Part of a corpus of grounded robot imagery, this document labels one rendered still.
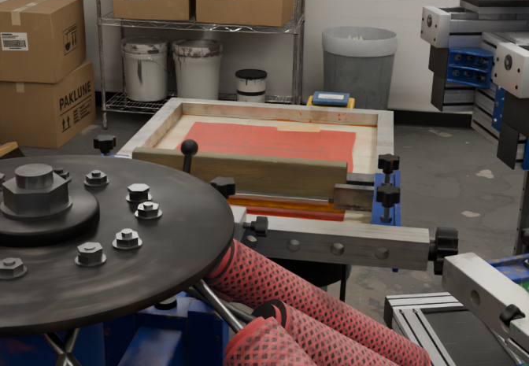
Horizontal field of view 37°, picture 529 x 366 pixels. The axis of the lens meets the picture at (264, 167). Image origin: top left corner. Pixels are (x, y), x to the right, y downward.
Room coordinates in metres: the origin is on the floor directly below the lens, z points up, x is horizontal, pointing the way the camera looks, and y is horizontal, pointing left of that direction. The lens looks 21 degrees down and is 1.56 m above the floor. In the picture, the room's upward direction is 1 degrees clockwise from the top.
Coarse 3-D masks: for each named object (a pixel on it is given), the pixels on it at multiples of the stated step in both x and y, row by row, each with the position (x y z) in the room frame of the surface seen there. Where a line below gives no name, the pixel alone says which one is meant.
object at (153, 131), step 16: (160, 112) 1.88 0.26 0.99; (176, 112) 1.92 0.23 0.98; (192, 112) 1.97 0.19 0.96; (208, 112) 1.96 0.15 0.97; (224, 112) 1.96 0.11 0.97; (240, 112) 1.95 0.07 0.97; (256, 112) 1.95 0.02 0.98; (272, 112) 1.94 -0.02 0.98; (288, 112) 1.93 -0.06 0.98; (304, 112) 1.93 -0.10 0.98; (320, 112) 1.92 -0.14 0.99; (336, 112) 1.92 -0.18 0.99; (352, 112) 1.91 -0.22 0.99; (368, 112) 1.92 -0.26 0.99; (384, 112) 1.92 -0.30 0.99; (144, 128) 1.74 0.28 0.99; (160, 128) 1.77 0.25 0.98; (384, 128) 1.78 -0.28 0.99; (128, 144) 1.63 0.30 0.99; (144, 144) 1.64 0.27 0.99; (384, 144) 1.67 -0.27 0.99
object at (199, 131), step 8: (192, 128) 1.86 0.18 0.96; (200, 128) 1.86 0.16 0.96; (208, 128) 1.86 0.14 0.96; (216, 128) 1.86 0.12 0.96; (224, 128) 1.86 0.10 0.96; (232, 128) 1.87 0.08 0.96; (240, 128) 1.87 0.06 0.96; (248, 128) 1.87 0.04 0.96; (256, 128) 1.87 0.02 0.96; (264, 128) 1.87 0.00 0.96; (272, 128) 1.87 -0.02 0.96; (192, 136) 1.80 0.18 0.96; (200, 136) 1.80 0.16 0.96; (208, 136) 1.80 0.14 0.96; (216, 136) 1.80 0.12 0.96; (224, 136) 1.80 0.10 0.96; (232, 136) 1.80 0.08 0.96; (240, 136) 1.80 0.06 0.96; (248, 136) 1.81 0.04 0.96; (256, 136) 1.81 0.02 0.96; (264, 136) 1.81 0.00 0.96; (200, 144) 1.74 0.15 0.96
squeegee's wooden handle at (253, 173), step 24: (192, 168) 1.38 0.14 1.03; (216, 168) 1.37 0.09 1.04; (240, 168) 1.36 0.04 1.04; (264, 168) 1.36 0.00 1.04; (288, 168) 1.35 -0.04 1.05; (312, 168) 1.34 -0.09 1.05; (336, 168) 1.34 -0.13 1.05; (264, 192) 1.36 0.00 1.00; (288, 192) 1.35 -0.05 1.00; (312, 192) 1.34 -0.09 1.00
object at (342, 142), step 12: (276, 132) 1.84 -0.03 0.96; (288, 132) 1.84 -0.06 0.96; (300, 132) 1.85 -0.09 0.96; (312, 132) 1.85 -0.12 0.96; (324, 132) 1.85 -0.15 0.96; (336, 132) 1.85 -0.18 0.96; (348, 132) 1.85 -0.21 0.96; (312, 144) 1.76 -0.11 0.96; (324, 144) 1.76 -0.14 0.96; (336, 144) 1.76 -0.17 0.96; (348, 144) 1.76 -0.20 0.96; (336, 156) 1.68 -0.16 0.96; (348, 156) 1.68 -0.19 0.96; (348, 168) 1.60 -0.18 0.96; (288, 216) 1.34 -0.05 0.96; (300, 216) 1.34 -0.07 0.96; (312, 216) 1.34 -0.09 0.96; (324, 216) 1.34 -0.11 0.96; (336, 216) 1.34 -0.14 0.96
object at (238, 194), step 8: (240, 192) 1.36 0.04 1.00; (248, 192) 1.36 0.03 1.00; (256, 192) 1.36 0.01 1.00; (264, 200) 1.34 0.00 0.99; (272, 200) 1.34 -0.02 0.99; (280, 200) 1.34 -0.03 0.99; (288, 200) 1.34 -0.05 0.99; (296, 200) 1.34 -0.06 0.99; (304, 200) 1.33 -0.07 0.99; (312, 200) 1.33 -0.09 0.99; (320, 200) 1.33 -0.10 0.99; (328, 200) 1.34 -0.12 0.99
